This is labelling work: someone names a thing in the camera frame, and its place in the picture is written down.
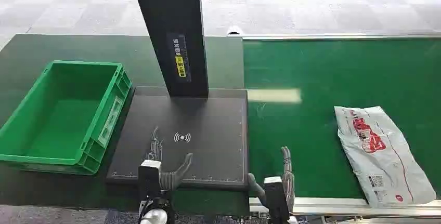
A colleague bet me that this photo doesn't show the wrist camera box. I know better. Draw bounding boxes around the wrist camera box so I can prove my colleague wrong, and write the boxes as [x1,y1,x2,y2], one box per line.
[137,159,163,203]
[263,176,291,224]

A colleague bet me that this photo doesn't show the green conveyor belt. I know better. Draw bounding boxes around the green conveyor belt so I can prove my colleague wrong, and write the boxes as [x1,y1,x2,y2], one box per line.
[242,37,441,202]

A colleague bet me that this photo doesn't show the green plastic crate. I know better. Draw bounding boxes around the green plastic crate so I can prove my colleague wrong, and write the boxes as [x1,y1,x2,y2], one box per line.
[0,60,133,176]

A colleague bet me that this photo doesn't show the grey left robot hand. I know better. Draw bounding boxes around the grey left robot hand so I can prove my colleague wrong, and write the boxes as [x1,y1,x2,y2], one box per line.
[146,127,193,191]

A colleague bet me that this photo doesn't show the black scanner base plate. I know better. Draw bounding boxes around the black scanner base plate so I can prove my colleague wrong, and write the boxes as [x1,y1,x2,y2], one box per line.
[106,86,250,192]

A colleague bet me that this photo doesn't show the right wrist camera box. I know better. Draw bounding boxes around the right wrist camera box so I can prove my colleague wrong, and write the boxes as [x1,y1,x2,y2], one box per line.
[263,176,291,224]

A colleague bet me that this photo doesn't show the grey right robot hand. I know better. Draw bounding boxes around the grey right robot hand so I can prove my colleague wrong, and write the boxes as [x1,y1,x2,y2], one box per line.
[247,146,296,213]

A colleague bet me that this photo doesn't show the yellow and black column label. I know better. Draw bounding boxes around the yellow and black column label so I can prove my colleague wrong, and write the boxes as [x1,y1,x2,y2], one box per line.
[166,32,192,84]

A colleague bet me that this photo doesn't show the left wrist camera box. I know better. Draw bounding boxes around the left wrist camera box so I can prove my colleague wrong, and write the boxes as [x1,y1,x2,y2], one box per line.
[137,159,163,203]

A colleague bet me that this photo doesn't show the aluminium conveyor rail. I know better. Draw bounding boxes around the aluminium conveyor rail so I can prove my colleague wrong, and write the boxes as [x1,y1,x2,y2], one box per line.
[227,33,441,41]
[248,196,441,219]

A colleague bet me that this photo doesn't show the white red-printed parcel bag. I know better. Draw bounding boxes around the white red-printed parcel bag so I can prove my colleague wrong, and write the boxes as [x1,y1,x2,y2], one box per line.
[333,105,437,209]

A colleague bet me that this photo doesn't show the black scanner column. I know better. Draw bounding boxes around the black scanner column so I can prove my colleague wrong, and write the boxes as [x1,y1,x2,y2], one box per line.
[128,0,210,98]

